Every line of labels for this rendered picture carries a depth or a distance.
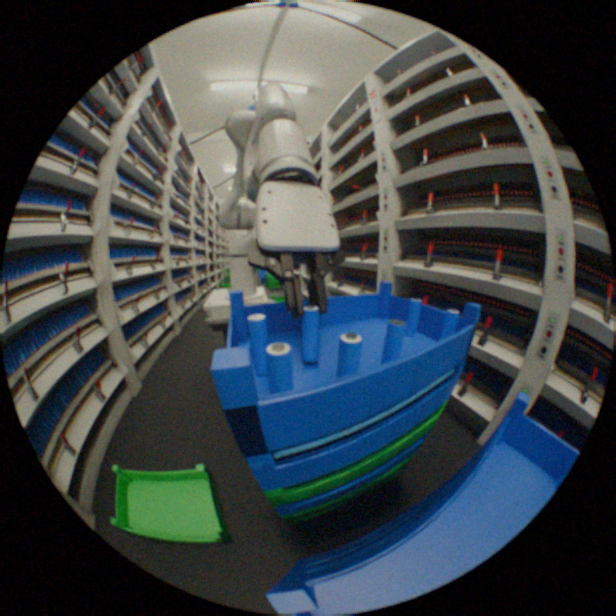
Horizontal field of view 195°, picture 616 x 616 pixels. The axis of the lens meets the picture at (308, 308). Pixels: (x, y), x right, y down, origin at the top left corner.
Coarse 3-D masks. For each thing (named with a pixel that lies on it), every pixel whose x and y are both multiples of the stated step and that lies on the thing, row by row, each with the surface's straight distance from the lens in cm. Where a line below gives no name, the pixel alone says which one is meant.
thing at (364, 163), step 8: (376, 152) 108; (360, 160) 121; (368, 160) 113; (376, 160) 123; (352, 168) 125; (360, 168) 119; (368, 168) 131; (376, 168) 131; (344, 176) 133; (352, 176) 146; (360, 176) 139; (328, 184) 154; (336, 184) 143; (344, 184) 153
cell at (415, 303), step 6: (414, 300) 30; (420, 300) 30; (414, 306) 30; (420, 306) 30; (408, 312) 31; (414, 312) 30; (408, 318) 31; (414, 318) 30; (408, 324) 31; (414, 324) 31; (408, 330) 31; (414, 330) 31; (408, 336) 31; (414, 336) 32
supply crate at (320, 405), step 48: (384, 288) 37; (240, 336) 28; (288, 336) 28; (336, 336) 28; (384, 336) 30; (432, 336) 33; (240, 384) 9; (336, 384) 11; (384, 384) 14; (240, 432) 12; (288, 432) 13; (336, 432) 15
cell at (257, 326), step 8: (248, 320) 17; (256, 320) 17; (264, 320) 17; (256, 328) 17; (264, 328) 18; (256, 336) 18; (264, 336) 18; (256, 344) 18; (264, 344) 18; (256, 352) 18; (264, 352) 19; (256, 360) 19; (264, 360) 19; (256, 368) 20; (264, 368) 19
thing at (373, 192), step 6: (378, 180) 100; (378, 186) 99; (366, 192) 107; (372, 192) 103; (378, 192) 100; (348, 198) 121; (354, 198) 116; (360, 198) 112; (366, 198) 108; (372, 198) 127; (330, 204) 150; (336, 204) 135; (342, 204) 128; (348, 204) 123; (354, 204) 138; (336, 210) 137
